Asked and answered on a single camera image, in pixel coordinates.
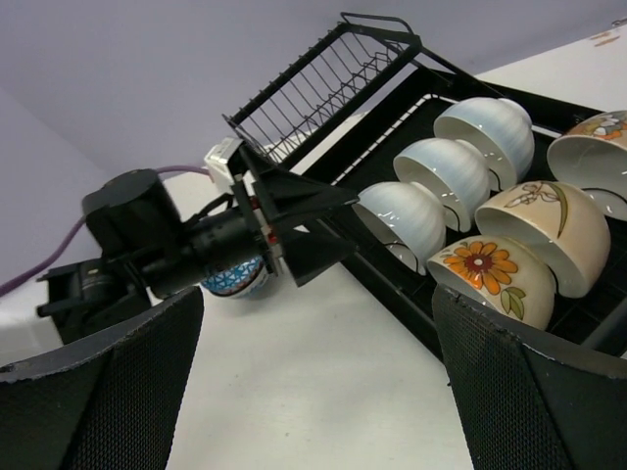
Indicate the orange flower beige bowl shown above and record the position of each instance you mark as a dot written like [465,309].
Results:
[499,273]

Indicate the red patterned white bowl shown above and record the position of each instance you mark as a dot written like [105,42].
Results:
[238,282]

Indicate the beige leaf pattern bowl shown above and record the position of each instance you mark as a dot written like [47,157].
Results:
[558,222]

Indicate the light blue ribbed bowl front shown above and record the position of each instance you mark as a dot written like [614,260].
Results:
[407,217]

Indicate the beige floral bowl back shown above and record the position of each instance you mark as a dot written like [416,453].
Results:
[592,157]

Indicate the light blue ribbed bowl middle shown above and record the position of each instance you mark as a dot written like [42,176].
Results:
[454,171]

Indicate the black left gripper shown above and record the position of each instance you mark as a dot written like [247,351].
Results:
[227,231]

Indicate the light blue ribbed bowl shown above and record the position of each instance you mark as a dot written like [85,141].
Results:
[407,217]
[454,171]
[499,128]

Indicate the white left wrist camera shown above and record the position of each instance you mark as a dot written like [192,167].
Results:
[217,160]

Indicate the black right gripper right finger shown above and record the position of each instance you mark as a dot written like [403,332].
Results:
[527,399]

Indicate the light blue ribbed bowl back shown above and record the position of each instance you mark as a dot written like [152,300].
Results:
[499,128]

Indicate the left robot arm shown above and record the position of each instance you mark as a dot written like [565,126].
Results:
[150,252]

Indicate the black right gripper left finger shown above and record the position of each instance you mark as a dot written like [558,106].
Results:
[108,401]

